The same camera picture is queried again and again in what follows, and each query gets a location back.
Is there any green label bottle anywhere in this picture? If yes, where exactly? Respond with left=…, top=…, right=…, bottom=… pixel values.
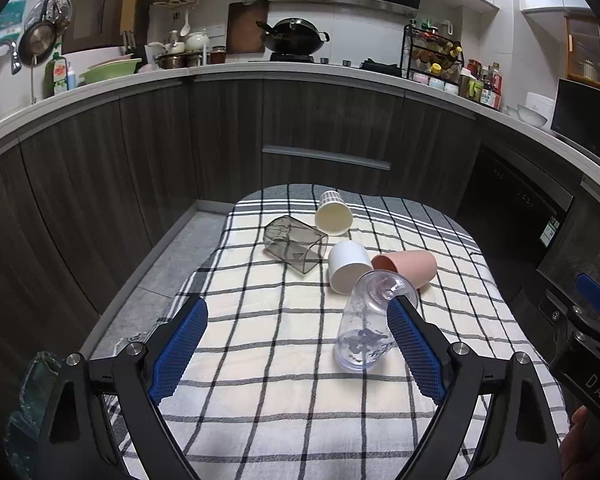
left=460, top=67, right=483, bottom=101

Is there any black built-in dishwasher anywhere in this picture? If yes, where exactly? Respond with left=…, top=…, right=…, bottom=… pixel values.
left=455, top=142, right=576, bottom=266

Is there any grey drawer handle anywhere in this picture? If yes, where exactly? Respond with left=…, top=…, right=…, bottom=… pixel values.
left=261, top=145, right=392, bottom=171

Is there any white cup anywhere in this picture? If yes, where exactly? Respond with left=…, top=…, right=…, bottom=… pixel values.
left=328, top=240, right=373, bottom=294

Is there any black wok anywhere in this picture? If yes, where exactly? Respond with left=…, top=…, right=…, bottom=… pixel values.
left=256, top=17, right=331, bottom=56

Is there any red label sauce bottle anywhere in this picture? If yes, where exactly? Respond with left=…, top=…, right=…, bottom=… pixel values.
left=481, top=62, right=503, bottom=110

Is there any white teapot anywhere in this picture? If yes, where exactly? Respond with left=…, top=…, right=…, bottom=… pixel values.
left=185, top=31, right=212, bottom=53

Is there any person's right hand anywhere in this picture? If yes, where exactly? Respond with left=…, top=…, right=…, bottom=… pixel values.
left=559, top=405, right=592, bottom=480

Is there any black white checked cloth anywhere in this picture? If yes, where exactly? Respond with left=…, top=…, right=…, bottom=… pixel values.
left=87, top=183, right=568, bottom=480

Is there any black wire spice rack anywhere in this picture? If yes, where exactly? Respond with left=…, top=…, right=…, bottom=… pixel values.
left=402, top=19, right=465, bottom=92

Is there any cream ribbed cup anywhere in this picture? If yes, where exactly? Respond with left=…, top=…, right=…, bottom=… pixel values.
left=314, top=190, right=355, bottom=236

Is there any green dish soap bottle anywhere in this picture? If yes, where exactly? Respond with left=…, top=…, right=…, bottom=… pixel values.
left=52, top=52, right=69, bottom=96

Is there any grey transparent square cup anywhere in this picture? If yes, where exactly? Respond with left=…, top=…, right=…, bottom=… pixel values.
left=263, top=215, right=329, bottom=277

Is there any hanging metal pan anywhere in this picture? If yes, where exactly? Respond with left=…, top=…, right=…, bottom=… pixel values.
left=19, top=20, right=61, bottom=67

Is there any clear printed plastic cup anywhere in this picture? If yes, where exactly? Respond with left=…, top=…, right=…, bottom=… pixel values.
left=334, top=270, right=420, bottom=372

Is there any green plastic basin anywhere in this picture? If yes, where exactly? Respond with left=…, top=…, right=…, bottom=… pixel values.
left=79, top=57, right=143, bottom=86

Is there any metal faucet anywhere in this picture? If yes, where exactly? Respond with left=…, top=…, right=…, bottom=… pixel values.
left=0, top=40, right=23, bottom=131

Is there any steel pot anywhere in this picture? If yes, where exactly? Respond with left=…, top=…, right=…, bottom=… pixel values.
left=155, top=52, right=203, bottom=69

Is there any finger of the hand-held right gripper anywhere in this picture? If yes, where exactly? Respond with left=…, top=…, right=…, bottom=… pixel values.
left=562, top=272, right=600, bottom=357

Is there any pink cup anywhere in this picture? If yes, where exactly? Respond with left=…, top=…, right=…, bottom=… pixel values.
left=371, top=251, right=438, bottom=291

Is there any clear plastic bag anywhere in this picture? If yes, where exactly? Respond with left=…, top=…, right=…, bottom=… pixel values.
left=5, top=350, right=61, bottom=480

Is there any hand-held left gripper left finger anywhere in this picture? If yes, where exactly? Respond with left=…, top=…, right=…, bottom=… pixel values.
left=32, top=294, right=209, bottom=480

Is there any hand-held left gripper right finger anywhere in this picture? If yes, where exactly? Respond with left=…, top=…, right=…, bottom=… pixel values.
left=386, top=296, right=564, bottom=480

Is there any brown cutting board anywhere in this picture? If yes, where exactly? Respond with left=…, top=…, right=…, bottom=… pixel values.
left=226, top=0, right=270, bottom=56

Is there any black microwave oven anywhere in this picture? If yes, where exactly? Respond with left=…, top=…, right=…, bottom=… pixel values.
left=550, top=78, right=600, bottom=166

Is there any white bowl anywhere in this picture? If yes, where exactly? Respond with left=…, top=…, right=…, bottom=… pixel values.
left=516, top=104, right=549, bottom=129

